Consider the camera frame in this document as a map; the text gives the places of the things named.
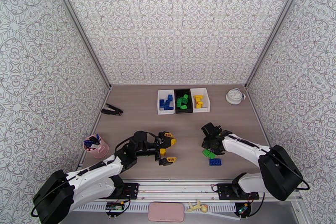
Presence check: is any white plastic bin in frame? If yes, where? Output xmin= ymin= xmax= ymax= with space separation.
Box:
xmin=157 ymin=89 xmax=176 ymax=115
xmin=190 ymin=88 xmax=211 ymax=113

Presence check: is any black plastic bin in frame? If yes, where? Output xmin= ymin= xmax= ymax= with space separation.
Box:
xmin=174 ymin=89 xmax=194 ymax=114

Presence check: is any pink pen cup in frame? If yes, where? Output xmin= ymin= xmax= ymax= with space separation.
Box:
xmin=83 ymin=134 xmax=110 ymax=159

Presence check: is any pink rectangular pad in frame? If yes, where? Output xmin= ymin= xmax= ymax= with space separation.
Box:
xmin=147 ymin=202 xmax=185 ymax=222

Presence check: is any white round alarm clock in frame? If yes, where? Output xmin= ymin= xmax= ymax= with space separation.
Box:
xmin=226 ymin=88 xmax=247 ymax=105

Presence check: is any small wooden toy figure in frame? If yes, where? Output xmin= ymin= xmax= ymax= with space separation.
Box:
xmin=186 ymin=199 xmax=209 ymax=213

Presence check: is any small green circuit board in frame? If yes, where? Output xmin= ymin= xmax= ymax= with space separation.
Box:
xmin=235 ymin=203 xmax=251 ymax=217
xmin=105 ymin=203 xmax=125 ymax=212

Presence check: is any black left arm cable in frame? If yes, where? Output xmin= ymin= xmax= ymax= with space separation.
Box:
xmin=31 ymin=132 xmax=161 ymax=218

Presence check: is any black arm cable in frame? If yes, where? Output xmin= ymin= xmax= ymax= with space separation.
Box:
xmin=31 ymin=132 xmax=161 ymax=218
xmin=218 ymin=130 xmax=311 ymax=192

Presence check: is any aluminium mounting rail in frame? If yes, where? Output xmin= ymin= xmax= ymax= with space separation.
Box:
xmin=59 ymin=178 xmax=302 ymax=203

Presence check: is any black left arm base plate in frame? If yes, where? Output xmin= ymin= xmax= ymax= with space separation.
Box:
xmin=97 ymin=182 xmax=140 ymax=200

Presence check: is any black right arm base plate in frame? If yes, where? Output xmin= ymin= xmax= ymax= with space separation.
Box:
xmin=216 ymin=182 xmax=260 ymax=201

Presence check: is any black wire stripper tool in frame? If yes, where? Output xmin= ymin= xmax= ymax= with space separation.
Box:
xmin=101 ymin=103 xmax=124 ymax=116

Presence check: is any white slotted cable duct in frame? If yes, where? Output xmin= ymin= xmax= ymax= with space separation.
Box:
xmin=64 ymin=203 xmax=237 ymax=213

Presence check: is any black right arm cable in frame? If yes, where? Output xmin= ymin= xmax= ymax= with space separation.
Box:
xmin=218 ymin=130 xmax=311 ymax=192

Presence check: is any aluminium frame post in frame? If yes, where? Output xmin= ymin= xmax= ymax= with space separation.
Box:
xmin=244 ymin=0 xmax=308 ymax=90
xmin=45 ymin=0 xmax=113 ymax=90

